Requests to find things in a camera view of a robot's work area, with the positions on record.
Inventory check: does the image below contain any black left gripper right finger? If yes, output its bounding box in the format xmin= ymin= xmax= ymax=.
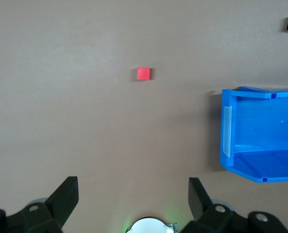
xmin=180 ymin=177 xmax=288 ymax=233

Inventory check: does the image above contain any blue plastic storage bin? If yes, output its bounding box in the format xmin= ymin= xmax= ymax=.
xmin=219 ymin=86 xmax=288 ymax=184

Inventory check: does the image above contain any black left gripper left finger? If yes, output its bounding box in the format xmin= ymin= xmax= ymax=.
xmin=0 ymin=176 xmax=79 ymax=233

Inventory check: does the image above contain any brown table mat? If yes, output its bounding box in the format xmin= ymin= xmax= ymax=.
xmin=0 ymin=0 xmax=288 ymax=233

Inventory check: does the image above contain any red cube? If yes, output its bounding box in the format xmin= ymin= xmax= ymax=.
xmin=137 ymin=67 xmax=152 ymax=81

